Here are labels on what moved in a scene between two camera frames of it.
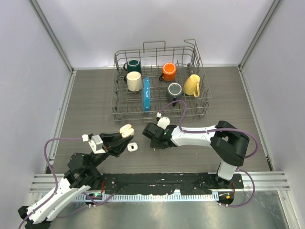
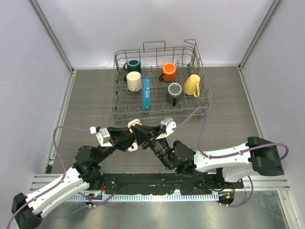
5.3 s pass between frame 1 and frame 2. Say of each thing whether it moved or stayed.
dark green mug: stayed
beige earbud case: moved
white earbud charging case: stayed
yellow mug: stayed
